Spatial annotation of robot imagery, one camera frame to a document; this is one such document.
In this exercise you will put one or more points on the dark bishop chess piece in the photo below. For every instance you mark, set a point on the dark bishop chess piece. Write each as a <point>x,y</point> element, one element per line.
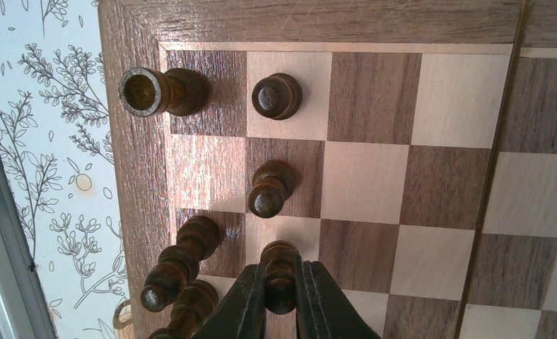
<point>178,264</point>

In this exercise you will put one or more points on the dark pawn near corner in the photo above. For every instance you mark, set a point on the dark pawn near corner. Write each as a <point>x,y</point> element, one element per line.
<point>277,96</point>

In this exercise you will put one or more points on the wooden chess board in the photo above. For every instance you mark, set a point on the wooden chess board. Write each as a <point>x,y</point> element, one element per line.
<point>425,149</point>

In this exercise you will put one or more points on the dark rook chess piece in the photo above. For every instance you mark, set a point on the dark rook chess piece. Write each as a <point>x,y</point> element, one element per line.
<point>180,92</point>

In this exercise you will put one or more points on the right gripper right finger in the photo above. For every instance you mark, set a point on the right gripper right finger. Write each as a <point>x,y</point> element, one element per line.
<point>322,309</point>

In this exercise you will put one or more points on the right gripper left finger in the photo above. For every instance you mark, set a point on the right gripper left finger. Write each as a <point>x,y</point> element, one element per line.
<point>242,312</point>

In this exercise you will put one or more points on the floral patterned table mat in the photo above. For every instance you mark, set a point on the floral patterned table mat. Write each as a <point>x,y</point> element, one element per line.
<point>56,151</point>

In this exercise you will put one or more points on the dark pawn second row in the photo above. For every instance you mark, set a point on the dark pawn second row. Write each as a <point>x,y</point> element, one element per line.
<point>273,184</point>

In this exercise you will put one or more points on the aluminium rail frame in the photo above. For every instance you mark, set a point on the aluminium rail frame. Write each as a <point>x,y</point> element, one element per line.
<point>23,310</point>

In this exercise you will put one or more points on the dark pawn chess piece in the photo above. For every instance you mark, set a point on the dark pawn chess piece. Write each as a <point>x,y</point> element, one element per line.
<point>278,259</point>

